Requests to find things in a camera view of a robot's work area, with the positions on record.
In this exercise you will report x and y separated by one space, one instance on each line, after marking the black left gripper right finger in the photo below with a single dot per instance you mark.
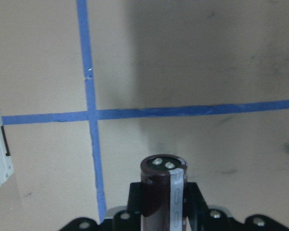
201 216

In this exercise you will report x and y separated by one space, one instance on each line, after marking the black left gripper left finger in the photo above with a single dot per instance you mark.
130 218

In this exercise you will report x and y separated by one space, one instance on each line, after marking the dark brown cylindrical capacitor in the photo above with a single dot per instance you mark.
163 183

